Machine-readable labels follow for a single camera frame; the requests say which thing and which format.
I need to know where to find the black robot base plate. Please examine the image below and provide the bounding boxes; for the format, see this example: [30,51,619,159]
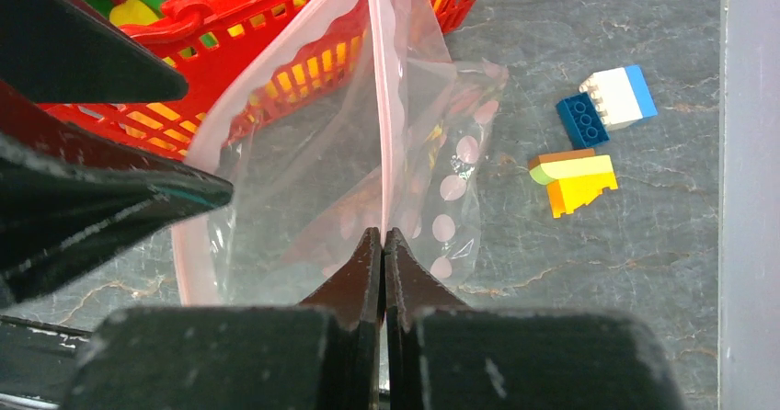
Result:
[1,315,90,409]

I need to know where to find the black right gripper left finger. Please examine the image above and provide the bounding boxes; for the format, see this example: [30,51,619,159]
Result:
[63,228,382,409]

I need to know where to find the dark blue toy block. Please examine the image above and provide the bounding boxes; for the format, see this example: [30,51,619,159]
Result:
[556,93,610,149]

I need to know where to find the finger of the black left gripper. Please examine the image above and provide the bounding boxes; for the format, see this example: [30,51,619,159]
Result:
[1,135,234,307]
[1,0,189,104]

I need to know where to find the white blue toy block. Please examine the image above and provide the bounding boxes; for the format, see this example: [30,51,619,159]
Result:
[579,64,659,131]

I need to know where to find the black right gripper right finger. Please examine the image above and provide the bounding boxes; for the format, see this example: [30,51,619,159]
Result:
[384,229,685,409]

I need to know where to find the red plastic basket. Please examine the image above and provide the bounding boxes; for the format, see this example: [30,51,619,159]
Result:
[42,0,498,162]

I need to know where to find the clear zip top bag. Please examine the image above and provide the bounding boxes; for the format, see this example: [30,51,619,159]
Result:
[172,0,508,305]

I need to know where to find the yellow toy pineapple slice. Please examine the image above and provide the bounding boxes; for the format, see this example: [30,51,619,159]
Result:
[109,0,160,27]

